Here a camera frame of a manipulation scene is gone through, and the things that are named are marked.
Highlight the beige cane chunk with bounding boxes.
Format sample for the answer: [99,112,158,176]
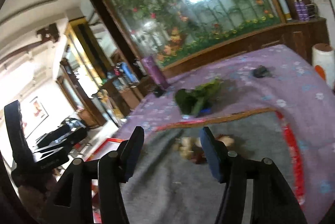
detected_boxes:
[179,149,194,161]

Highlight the beige sugarcane chunk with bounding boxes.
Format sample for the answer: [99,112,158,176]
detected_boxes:
[180,137,196,151]

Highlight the red white shallow box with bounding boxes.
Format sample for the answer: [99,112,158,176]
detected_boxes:
[85,137,123,223]

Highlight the grey felt mat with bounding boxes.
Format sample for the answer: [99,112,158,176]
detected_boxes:
[121,112,295,223]

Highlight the purple thermos bottle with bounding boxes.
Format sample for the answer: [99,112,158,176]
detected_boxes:
[141,56,170,89]

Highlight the green leafy vegetable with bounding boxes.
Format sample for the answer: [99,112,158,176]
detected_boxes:
[174,78,223,117]

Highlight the purple floral tablecloth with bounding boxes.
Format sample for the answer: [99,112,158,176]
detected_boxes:
[117,44,334,223]

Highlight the black car key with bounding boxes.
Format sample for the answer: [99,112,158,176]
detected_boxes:
[252,65,271,78]

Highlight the purple spray bottles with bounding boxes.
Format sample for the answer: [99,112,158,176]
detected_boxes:
[294,0,309,21]

